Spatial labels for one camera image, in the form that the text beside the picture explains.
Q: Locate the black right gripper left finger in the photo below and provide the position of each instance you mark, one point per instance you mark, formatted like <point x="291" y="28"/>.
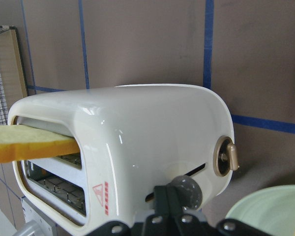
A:
<point x="161" y="206"/>

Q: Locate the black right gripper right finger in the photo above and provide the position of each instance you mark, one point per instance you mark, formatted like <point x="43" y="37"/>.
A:
<point x="175" y="206"/>

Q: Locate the white two-slot toaster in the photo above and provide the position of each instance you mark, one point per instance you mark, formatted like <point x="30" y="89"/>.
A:
<point x="131" y="138"/>

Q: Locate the bread slice in toaster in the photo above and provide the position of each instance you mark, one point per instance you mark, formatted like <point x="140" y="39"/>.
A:
<point x="21" y="142"/>

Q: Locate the light green plate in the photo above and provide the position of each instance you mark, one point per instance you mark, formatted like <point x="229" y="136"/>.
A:
<point x="271" y="210"/>

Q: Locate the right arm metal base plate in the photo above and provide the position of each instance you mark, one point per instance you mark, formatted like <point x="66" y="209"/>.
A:
<point x="36" y="223"/>

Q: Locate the wire grid shelf with wood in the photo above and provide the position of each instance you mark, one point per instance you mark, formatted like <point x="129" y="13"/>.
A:
<point x="12" y="77"/>

